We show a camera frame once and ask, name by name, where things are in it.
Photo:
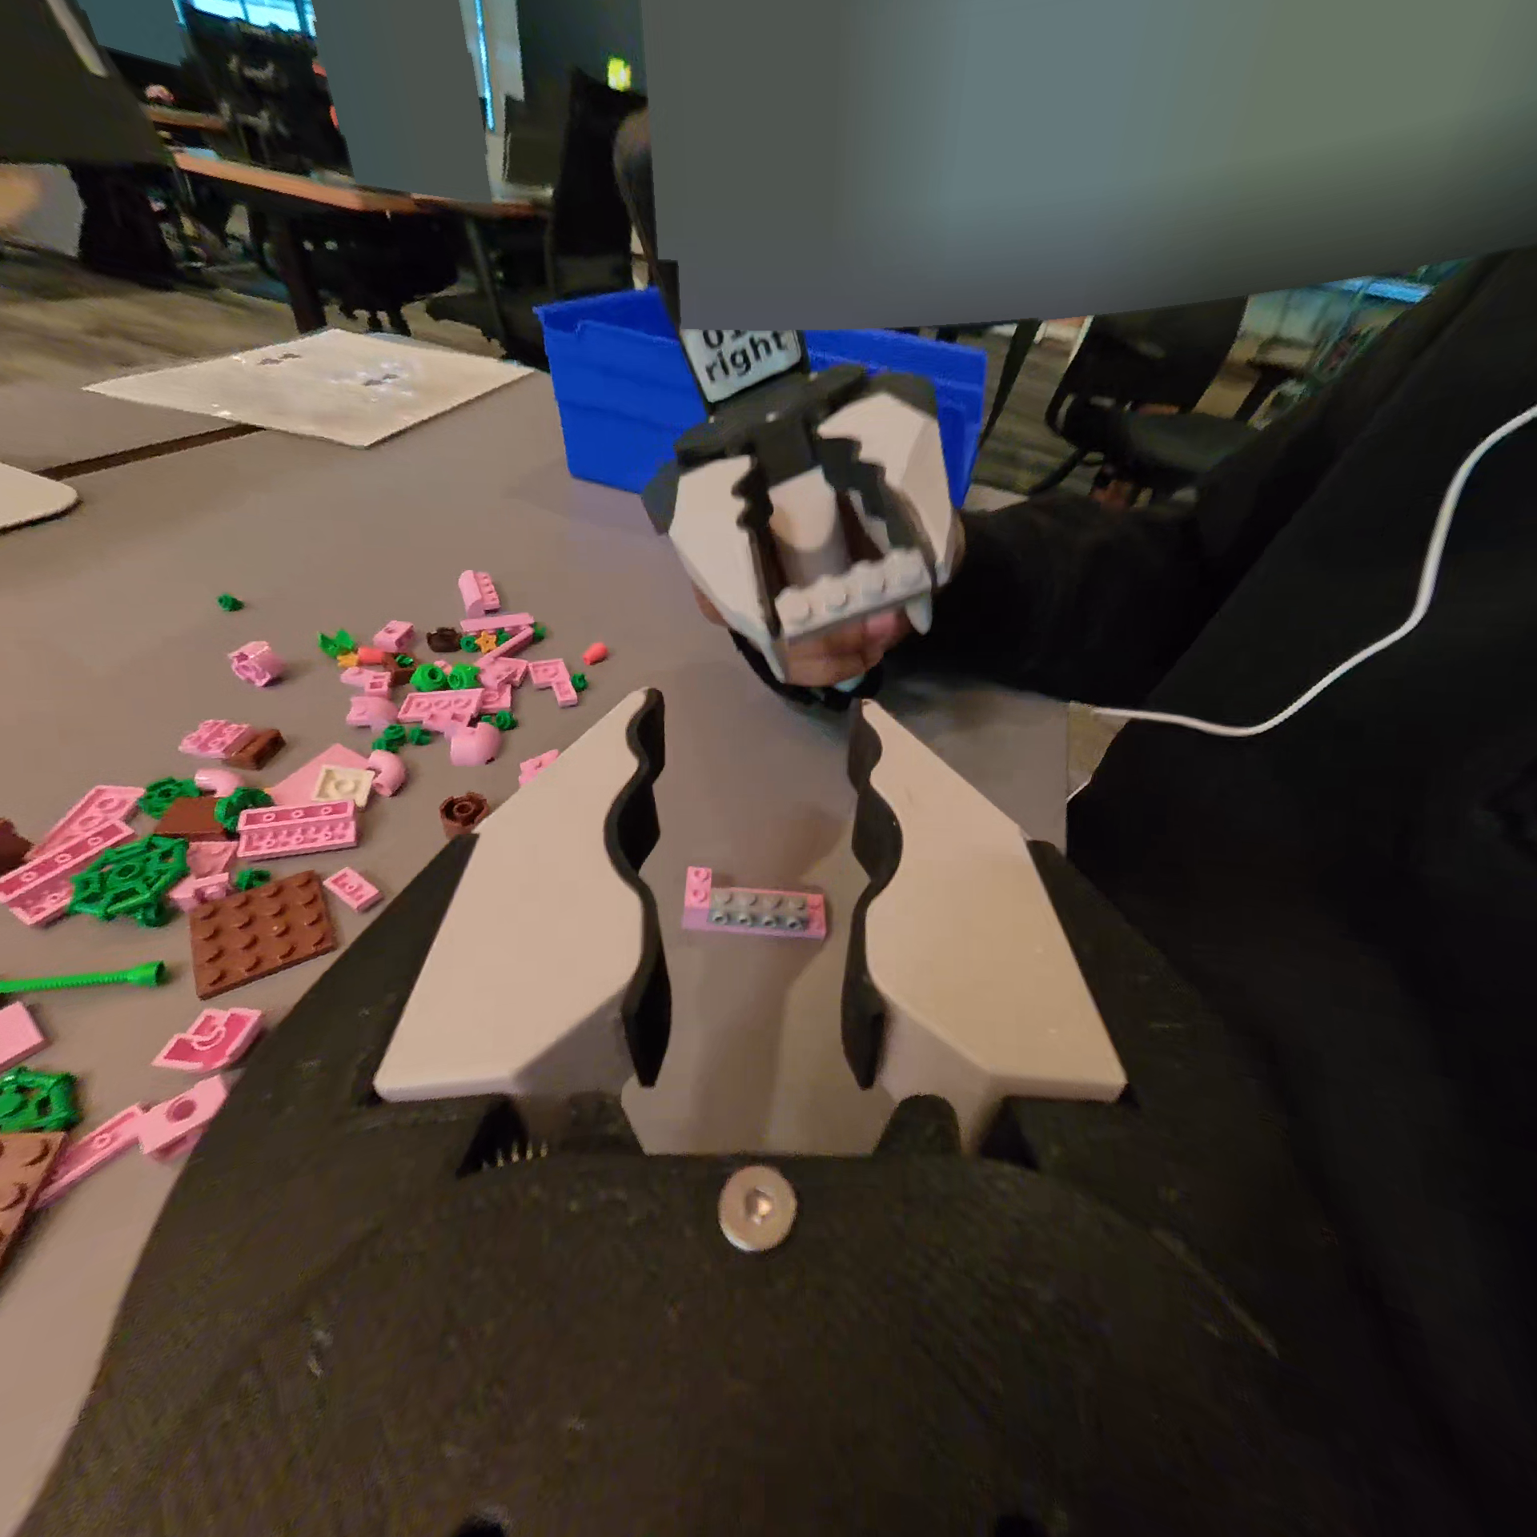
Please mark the printed paper sheet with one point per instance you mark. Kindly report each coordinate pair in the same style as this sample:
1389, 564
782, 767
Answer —
313, 385

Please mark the blue plastic bin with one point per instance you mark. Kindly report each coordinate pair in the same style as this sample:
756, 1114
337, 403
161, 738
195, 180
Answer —
614, 385

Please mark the pink and grey brick assembly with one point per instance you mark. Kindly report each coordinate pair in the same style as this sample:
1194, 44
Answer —
697, 901

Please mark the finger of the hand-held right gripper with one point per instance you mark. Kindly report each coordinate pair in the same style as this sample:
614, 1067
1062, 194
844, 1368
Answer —
709, 539
914, 479

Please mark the brown round toy brick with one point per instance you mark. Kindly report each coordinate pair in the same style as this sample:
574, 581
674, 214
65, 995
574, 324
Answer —
465, 820

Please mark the brown flat toy tile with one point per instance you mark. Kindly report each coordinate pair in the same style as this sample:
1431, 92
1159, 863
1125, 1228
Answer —
188, 821

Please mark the brown hollow box brick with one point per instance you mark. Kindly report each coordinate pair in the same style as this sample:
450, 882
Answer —
12, 849

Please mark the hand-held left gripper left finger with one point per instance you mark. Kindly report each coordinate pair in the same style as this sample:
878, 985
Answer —
516, 960

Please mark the person's right forearm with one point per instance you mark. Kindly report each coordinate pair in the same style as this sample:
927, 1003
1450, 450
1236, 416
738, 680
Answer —
1057, 601

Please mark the grey studded toy brick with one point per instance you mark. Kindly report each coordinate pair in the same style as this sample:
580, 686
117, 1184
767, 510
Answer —
840, 595

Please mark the cream square toy plate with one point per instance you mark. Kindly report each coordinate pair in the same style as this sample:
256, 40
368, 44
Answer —
347, 786

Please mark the brown rectangular toy brick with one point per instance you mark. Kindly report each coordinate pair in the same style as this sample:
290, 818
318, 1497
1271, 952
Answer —
256, 751

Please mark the black flat panel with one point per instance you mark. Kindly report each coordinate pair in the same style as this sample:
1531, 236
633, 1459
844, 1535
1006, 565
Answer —
61, 73

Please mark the wooden office desk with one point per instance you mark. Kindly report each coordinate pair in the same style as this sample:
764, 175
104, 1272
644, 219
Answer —
303, 185

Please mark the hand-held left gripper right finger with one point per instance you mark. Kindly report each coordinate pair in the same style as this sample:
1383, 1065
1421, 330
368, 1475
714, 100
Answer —
985, 960

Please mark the person's right hand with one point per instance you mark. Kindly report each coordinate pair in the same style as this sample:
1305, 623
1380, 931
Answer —
840, 659

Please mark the pile of pink toy bricks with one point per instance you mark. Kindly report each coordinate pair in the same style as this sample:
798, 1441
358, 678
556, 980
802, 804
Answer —
295, 829

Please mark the brown studded plate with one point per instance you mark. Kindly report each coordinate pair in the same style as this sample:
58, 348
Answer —
261, 936
26, 1187

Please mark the long green toy stem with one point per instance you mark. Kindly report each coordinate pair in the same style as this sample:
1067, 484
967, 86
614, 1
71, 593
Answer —
86, 981

